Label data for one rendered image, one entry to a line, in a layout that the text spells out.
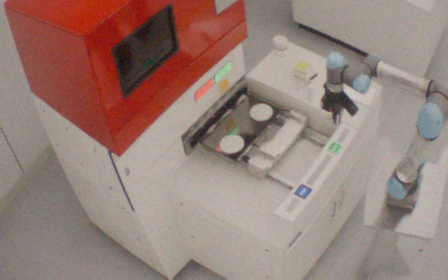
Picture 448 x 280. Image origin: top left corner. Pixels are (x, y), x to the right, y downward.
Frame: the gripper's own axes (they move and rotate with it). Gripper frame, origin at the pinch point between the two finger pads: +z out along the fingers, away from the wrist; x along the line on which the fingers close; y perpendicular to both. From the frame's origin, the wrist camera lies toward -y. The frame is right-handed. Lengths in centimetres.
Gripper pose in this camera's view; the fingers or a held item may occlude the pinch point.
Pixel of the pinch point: (338, 125)
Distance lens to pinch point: 211.7
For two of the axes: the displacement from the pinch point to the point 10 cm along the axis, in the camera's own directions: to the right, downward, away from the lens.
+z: 1.0, 6.7, 7.3
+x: -6.0, 6.3, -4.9
